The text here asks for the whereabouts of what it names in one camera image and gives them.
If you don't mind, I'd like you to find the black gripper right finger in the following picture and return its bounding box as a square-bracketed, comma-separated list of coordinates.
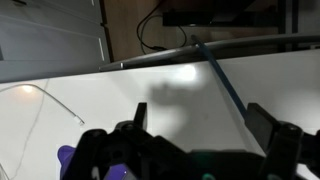
[245, 103, 280, 153]

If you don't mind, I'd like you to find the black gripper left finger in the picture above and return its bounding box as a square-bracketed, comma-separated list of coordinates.
[133, 102, 147, 130]

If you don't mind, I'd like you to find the purple cloth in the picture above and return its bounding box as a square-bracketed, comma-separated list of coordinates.
[57, 145, 137, 180]

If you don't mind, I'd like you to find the white charging cable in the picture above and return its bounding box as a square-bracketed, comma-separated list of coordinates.
[0, 83, 86, 180]

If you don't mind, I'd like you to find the blue cable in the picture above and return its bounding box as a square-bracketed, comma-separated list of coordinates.
[191, 34, 248, 118]

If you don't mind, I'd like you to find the black power cable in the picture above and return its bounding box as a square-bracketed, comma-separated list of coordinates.
[135, 0, 188, 56]

